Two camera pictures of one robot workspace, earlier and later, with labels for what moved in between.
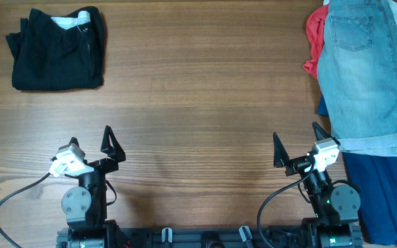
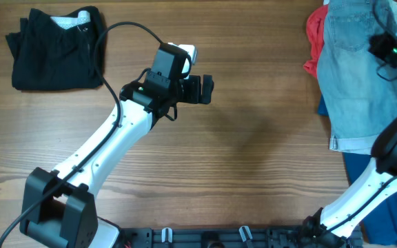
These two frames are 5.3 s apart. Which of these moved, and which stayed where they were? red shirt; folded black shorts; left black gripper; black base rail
Moved: left black gripper
Stayed: red shirt; folded black shorts; black base rail
